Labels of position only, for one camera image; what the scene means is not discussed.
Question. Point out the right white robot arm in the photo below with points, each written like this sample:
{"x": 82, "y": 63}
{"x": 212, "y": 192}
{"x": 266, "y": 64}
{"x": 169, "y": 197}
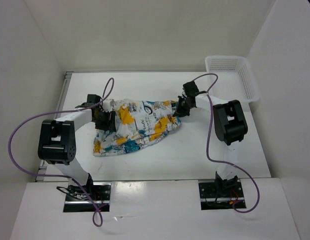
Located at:
{"x": 230, "y": 127}

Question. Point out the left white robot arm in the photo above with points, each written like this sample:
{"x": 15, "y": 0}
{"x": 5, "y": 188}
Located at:
{"x": 62, "y": 154}

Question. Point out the white plastic basket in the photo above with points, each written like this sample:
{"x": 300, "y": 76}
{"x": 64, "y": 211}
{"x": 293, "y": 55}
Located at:
{"x": 236, "y": 80}

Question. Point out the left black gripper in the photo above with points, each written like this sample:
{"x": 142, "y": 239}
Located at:
{"x": 109, "y": 124}

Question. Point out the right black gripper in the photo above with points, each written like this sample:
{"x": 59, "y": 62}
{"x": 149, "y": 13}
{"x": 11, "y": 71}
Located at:
{"x": 179, "y": 112}

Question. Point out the patterned white yellow teal shorts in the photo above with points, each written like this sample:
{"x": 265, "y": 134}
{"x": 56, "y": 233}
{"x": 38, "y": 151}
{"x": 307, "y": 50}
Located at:
{"x": 139, "y": 124}

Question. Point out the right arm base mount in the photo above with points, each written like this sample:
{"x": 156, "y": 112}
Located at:
{"x": 213, "y": 199}

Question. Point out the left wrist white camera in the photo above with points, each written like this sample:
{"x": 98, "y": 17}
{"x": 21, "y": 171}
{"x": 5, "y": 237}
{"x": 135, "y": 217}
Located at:
{"x": 108, "y": 105}

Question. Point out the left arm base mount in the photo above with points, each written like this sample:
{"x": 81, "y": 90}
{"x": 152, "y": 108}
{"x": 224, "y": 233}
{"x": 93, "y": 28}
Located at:
{"x": 76, "y": 201}

